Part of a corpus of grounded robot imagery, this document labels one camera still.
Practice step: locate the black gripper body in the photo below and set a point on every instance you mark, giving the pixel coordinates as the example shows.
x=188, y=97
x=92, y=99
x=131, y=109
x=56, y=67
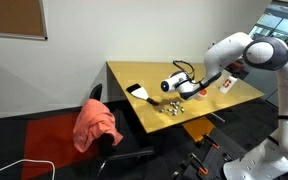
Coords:
x=189, y=93

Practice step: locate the small sweet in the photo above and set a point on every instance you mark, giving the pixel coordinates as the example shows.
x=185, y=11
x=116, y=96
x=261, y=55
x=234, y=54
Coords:
x=182, y=109
x=171, y=103
x=175, y=107
x=174, y=113
x=177, y=103
x=169, y=109
x=162, y=110

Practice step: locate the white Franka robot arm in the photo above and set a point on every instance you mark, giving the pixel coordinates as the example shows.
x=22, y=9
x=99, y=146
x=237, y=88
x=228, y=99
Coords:
x=284, y=100

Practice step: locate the grey metal table leg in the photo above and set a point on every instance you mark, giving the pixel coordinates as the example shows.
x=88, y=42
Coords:
x=217, y=117

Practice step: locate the black and white brush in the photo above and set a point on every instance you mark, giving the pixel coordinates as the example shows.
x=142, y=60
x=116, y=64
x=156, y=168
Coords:
x=139, y=91

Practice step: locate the black perforated base board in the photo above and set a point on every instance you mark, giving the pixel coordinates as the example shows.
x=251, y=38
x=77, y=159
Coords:
x=217, y=156

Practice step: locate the black chair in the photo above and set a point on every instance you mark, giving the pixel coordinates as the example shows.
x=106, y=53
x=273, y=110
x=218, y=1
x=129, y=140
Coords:
x=127, y=146

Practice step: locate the salmon pink cloth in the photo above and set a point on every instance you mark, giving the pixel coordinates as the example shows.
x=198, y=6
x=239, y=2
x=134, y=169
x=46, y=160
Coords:
x=95, y=125

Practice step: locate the glass window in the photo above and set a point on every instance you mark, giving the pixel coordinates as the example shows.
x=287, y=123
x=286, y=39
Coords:
x=280, y=23

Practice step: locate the brown cork board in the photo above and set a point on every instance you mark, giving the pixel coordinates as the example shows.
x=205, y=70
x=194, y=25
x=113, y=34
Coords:
x=12, y=16

